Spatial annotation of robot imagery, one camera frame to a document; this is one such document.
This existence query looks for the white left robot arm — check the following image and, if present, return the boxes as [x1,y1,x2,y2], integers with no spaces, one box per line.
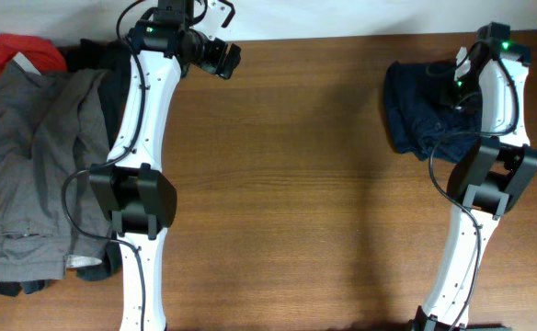
[89,0,241,331]

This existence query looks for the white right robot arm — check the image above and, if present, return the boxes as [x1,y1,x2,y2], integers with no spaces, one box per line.
[407,22,537,331]

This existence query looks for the navy blue shorts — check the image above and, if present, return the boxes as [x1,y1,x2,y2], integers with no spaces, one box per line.
[383,62,481,164]

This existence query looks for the dark green black garment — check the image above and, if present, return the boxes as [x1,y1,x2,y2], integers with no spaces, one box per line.
[0,40,130,297]

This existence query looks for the grey trousers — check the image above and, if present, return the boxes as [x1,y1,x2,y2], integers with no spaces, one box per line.
[0,63,110,282]

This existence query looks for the red garment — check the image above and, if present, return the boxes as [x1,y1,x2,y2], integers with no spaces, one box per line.
[0,33,68,74]

